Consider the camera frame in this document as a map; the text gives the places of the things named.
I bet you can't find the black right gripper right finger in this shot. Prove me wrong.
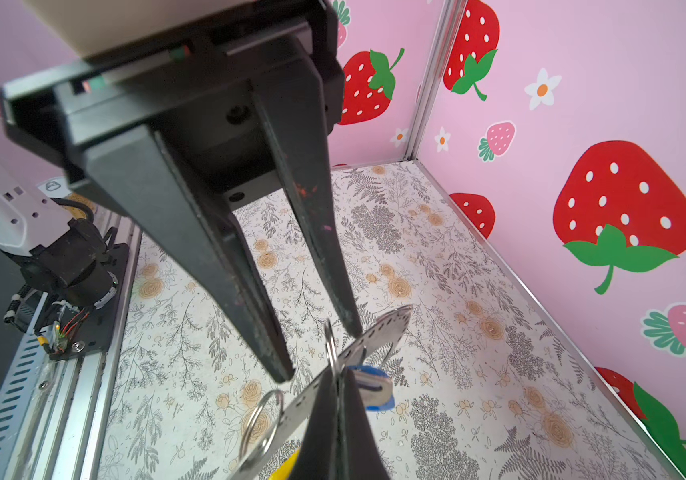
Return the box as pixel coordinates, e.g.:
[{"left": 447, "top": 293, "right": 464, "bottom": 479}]
[{"left": 338, "top": 368, "right": 390, "bottom": 480}]

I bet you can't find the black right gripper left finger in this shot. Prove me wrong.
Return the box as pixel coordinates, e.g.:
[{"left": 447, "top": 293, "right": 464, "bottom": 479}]
[{"left": 289, "top": 371, "right": 339, "bottom": 480}]

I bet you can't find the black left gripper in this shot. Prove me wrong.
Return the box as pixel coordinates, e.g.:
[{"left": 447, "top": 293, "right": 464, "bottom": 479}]
[{"left": 1, "top": 1, "right": 362, "bottom": 383}]

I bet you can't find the metal keyring with yellow tag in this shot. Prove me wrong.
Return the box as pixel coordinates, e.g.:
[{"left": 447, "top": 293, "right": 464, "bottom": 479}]
[{"left": 230, "top": 305, "right": 413, "bottom": 479}]

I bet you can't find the key with blue tag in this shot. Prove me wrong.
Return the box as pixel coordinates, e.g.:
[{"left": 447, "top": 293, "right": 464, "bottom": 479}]
[{"left": 348, "top": 365, "right": 396, "bottom": 412}]

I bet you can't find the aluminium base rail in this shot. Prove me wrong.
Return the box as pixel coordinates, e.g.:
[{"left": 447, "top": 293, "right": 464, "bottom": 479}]
[{"left": 0, "top": 213, "right": 142, "bottom": 479}]

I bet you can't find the aluminium corner post right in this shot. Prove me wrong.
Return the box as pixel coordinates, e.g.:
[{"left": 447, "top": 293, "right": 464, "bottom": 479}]
[{"left": 402, "top": 0, "right": 466, "bottom": 161}]

